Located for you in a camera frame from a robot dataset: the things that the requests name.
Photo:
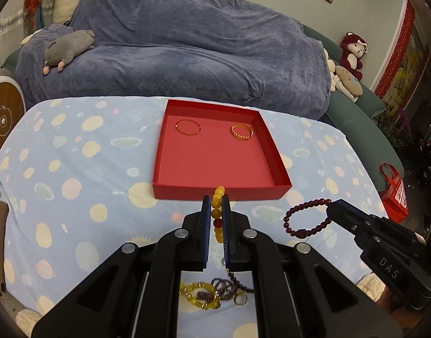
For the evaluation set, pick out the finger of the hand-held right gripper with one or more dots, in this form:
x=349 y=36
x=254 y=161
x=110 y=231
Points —
x=343 y=220
x=352 y=208

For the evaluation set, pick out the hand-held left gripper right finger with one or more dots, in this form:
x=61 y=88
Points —
x=226 y=232

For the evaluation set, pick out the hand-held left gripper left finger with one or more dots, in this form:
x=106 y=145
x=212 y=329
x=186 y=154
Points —
x=205 y=232

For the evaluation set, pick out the red shallow tray box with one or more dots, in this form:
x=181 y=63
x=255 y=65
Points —
x=215 y=162

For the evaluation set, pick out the red gift bag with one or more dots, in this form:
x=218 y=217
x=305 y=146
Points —
x=394 y=197

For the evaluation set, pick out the teal sofa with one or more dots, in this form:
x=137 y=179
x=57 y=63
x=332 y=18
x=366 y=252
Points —
x=356 y=119

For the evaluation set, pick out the potted plant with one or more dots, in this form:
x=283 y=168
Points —
x=394 y=126

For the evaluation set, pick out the thin gold bangle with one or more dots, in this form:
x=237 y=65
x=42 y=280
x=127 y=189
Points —
x=188 y=127

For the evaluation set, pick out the cookie-shaped plush pillow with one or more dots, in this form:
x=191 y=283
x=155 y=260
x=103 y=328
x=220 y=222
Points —
x=349 y=79

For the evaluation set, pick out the yellow flower painting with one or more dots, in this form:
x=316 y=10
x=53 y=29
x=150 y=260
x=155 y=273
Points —
x=409 y=74

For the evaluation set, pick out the red monkey plush toy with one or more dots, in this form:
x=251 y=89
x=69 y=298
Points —
x=352 y=54

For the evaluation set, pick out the blue-grey sofa blanket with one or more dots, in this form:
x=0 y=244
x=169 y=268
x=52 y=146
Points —
x=187 y=49

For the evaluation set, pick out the grey plush toy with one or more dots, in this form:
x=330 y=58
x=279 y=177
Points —
x=65 y=49

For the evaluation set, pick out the blue curtain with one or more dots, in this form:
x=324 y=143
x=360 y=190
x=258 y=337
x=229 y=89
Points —
x=43 y=3

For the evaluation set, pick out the white sheer curtain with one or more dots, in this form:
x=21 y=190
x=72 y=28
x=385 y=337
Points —
x=7 y=28

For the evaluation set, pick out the red ribbon bow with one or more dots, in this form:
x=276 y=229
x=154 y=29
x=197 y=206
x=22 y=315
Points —
x=33 y=1

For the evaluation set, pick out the red wall banner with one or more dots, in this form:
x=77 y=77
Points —
x=398 y=42

